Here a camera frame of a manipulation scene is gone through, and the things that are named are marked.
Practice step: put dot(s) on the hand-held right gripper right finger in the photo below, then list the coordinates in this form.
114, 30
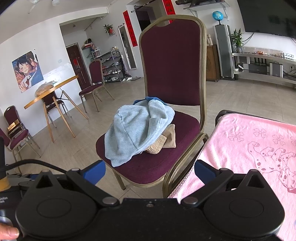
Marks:
203, 171

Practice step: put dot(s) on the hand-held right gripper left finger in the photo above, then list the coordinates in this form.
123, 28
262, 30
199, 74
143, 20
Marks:
97, 171

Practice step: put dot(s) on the light grey-blue knit garment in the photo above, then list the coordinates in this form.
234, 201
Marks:
134, 125

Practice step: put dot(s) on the blue garment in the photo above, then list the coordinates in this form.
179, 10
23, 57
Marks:
152, 99

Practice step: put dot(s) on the person's left hand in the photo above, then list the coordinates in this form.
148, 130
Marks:
9, 233

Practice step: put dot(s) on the pink printed blanket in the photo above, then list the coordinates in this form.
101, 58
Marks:
231, 148

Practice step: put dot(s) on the beige garment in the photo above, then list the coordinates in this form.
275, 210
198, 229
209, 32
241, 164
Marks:
170, 139

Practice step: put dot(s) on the round wooden table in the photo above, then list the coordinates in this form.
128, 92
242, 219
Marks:
46, 93

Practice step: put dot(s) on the bag of bread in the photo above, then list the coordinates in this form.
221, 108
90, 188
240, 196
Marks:
44, 89

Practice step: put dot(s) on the metal shoe rack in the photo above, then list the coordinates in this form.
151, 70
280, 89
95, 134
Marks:
111, 69

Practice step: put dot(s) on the brown door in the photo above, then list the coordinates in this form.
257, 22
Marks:
76, 67

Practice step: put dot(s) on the wooden cabinet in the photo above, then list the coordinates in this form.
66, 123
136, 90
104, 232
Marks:
212, 64

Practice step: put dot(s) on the grey television stand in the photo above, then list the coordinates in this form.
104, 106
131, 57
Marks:
259, 76

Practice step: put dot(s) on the large maroon banquet chair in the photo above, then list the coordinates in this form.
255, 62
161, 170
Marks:
171, 64

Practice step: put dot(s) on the tall grey speaker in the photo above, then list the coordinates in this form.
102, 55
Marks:
223, 51

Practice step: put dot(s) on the small grey speaker box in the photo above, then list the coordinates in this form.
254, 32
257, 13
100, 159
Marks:
276, 69

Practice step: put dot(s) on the standing mirror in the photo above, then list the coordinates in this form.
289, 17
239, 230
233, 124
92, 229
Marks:
127, 48

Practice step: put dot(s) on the white vase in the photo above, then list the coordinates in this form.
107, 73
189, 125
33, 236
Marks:
209, 40

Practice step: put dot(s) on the potted green plant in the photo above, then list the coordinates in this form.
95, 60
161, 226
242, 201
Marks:
237, 38

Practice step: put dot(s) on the red door couplet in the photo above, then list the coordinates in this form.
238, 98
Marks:
168, 9
129, 27

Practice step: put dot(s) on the blue globe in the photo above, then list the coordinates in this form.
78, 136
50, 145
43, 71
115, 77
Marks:
217, 15

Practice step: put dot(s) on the black television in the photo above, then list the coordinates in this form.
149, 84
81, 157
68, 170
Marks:
266, 16

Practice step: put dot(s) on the dark animal sculpture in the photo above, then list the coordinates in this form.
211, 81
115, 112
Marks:
198, 1

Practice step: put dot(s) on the white ceiling fan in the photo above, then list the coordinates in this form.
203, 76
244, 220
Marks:
34, 1

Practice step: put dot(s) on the anime wall poster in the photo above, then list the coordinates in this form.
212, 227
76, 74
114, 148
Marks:
26, 69

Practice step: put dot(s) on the hanging wall plant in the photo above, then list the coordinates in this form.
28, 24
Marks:
108, 29

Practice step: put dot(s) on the glass wall shelf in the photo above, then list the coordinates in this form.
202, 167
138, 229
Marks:
203, 6

